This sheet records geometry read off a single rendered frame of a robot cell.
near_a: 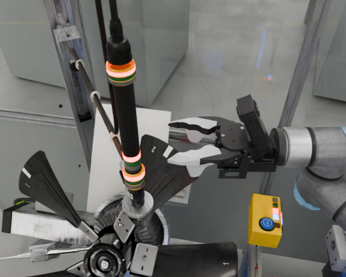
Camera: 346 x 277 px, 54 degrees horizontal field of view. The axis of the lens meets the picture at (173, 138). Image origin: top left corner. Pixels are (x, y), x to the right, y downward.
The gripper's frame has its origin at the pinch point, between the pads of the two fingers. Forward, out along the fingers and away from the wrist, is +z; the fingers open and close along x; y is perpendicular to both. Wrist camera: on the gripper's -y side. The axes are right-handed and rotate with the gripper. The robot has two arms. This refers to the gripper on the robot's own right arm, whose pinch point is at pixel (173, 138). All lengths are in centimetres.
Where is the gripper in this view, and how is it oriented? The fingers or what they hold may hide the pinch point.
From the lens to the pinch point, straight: 61.5
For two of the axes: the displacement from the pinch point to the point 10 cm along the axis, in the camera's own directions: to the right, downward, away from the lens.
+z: -10.0, 0.0, 0.1
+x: 0.1, -7.0, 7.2
